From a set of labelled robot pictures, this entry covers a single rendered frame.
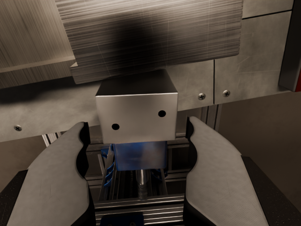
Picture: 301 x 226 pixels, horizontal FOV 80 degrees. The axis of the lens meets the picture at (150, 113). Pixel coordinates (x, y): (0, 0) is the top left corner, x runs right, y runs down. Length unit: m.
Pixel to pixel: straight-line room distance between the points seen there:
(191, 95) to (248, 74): 0.05
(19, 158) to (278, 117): 1.71
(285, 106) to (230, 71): 1.24
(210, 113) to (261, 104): 0.48
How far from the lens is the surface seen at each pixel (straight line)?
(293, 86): 0.19
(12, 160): 1.53
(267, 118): 1.39
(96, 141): 0.93
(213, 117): 0.91
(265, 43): 0.19
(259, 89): 0.20
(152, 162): 0.16
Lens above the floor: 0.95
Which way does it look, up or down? 61 degrees down
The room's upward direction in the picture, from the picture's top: 172 degrees clockwise
